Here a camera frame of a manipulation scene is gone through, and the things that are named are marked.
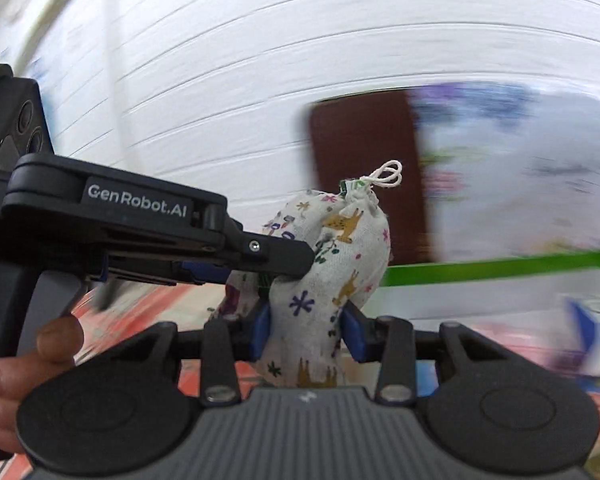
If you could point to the white box with green stripe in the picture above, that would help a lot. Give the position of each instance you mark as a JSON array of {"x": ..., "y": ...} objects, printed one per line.
[{"x": 480, "y": 295}]

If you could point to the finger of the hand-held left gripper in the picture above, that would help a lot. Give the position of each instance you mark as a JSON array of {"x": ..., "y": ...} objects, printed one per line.
[{"x": 280, "y": 257}]

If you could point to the person's left hand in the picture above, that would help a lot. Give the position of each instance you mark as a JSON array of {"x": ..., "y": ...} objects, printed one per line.
[{"x": 57, "y": 340}]

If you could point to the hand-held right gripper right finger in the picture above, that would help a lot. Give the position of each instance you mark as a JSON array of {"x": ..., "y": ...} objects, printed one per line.
[{"x": 355, "y": 335}]

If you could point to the floral printed cloth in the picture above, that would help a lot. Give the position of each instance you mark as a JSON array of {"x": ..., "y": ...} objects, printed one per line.
[{"x": 520, "y": 160}]

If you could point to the dark brown panel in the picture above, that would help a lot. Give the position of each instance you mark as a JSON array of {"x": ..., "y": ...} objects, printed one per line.
[{"x": 365, "y": 175}]

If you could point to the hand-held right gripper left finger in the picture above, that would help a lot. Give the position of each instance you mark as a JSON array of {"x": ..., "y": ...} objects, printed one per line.
[{"x": 261, "y": 332}]

